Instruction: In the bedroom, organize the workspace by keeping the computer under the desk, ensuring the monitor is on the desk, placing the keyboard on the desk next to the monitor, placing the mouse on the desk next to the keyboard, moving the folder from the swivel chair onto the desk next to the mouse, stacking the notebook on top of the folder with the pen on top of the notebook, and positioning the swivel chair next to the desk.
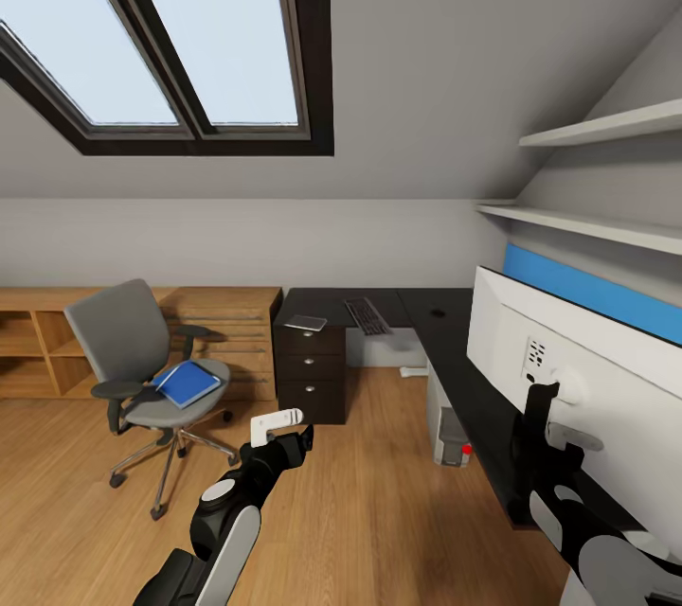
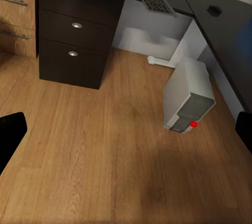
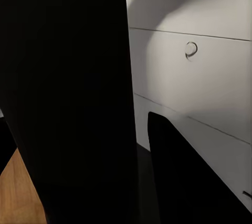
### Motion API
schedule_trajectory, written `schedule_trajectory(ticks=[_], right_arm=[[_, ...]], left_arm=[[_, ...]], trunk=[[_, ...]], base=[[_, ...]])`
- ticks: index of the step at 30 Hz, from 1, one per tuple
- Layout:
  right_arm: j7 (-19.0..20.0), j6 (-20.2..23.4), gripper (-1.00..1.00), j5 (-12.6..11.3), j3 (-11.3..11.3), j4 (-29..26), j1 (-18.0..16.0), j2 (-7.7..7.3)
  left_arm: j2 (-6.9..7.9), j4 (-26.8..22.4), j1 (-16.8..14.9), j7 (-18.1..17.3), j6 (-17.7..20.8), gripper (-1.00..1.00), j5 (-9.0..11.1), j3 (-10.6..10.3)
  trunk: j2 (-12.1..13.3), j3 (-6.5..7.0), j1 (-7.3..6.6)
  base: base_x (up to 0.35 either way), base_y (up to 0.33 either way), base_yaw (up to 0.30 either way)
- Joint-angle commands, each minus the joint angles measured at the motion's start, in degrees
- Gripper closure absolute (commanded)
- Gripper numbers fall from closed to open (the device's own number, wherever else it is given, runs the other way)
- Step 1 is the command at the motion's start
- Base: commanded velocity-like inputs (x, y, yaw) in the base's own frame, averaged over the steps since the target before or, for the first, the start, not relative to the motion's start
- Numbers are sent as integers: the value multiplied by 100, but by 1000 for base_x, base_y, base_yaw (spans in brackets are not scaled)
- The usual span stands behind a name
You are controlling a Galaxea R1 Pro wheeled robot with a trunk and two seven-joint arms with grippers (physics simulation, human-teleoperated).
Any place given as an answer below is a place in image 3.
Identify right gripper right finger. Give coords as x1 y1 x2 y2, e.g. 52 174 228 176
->
148 112 252 224

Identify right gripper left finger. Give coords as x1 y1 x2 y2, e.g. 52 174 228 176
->
0 116 17 174

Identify monitor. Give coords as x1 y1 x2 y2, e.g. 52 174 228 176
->
0 0 252 224

